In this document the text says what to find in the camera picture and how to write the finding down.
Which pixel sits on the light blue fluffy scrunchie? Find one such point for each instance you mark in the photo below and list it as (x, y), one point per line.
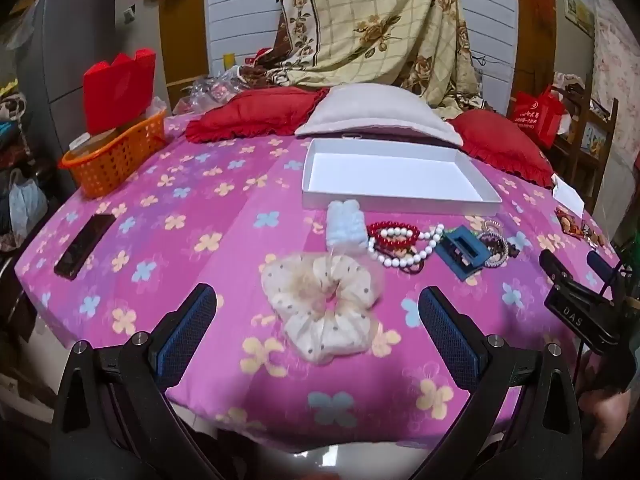
(345, 222)

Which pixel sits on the beige floral checked blanket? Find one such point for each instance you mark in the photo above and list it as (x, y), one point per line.
(370, 15)

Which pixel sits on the wooden chair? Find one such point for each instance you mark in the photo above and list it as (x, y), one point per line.
(597, 145)

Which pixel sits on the grey plastic bag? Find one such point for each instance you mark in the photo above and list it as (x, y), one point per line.
(27, 205)

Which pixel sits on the black remote control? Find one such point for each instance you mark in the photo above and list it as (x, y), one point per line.
(82, 247)

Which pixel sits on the person's right hand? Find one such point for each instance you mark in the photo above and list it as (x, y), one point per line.
(607, 412)

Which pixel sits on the cream dotted mesh scrunchie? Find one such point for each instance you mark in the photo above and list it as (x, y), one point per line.
(300, 280)

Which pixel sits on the red ruffled pillow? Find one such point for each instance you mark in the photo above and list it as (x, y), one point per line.
(250, 112)
(500, 142)

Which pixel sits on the white card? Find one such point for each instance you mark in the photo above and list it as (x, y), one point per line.
(567, 195)

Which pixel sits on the white pillow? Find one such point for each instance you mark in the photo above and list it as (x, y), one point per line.
(370, 110)

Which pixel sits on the white shallow cardboard box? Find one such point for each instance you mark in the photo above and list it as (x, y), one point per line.
(390, 175)

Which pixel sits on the red shopping bag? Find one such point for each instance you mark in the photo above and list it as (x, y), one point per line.
(537, 115)

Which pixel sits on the clear plastic bags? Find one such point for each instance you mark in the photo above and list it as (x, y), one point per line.
(210, 90)

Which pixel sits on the orange plastic basket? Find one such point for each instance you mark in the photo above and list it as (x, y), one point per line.
(115, 160)

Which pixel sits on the red gift box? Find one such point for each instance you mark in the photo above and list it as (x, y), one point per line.
(117, 90)

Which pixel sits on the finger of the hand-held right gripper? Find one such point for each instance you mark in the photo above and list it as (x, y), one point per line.
(552, 265)
(600, 267)

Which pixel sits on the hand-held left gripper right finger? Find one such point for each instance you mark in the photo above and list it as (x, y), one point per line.
(450, 335)

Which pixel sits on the grey refrigerator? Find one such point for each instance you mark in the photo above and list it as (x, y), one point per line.
(75, 60)

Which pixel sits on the blue hair claw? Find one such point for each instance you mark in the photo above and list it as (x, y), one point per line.
(450, 260)

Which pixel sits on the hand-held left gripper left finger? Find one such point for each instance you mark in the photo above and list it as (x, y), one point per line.
(187, 330)

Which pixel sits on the pink floral bedsheet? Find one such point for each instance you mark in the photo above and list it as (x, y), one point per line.
(200, 240)

